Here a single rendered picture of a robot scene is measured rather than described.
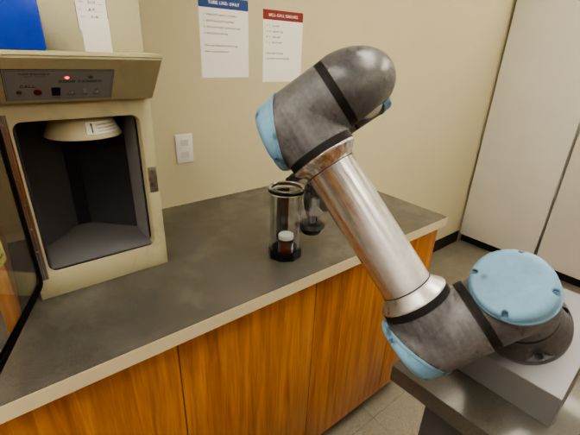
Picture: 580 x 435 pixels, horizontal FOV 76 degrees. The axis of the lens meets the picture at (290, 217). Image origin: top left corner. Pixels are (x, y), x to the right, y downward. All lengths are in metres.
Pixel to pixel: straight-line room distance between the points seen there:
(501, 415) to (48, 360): 0.87
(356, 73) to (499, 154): 2.87
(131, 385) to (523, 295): 0.81
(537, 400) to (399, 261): 0.37
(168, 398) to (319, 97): 0.81
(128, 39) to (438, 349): 0.89
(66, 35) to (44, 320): 0.63
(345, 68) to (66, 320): 0.81
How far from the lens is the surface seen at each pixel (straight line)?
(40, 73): 0.88
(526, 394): 0.85
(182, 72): 1.52
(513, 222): 3.47
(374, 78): 0.61
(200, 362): 1.05
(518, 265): 0.65
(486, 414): 0.83
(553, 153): 3.29
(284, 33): 1.76
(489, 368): 0.85
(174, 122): 1.52
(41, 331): 1.02
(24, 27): 0.86
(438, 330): 0.63
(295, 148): 0.59
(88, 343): 0.94
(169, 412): 1.11
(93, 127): 1.02
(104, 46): 0.90
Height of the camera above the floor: 1.52
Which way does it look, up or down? 24 degrees down
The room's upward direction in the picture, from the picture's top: 2 degrees clockwise
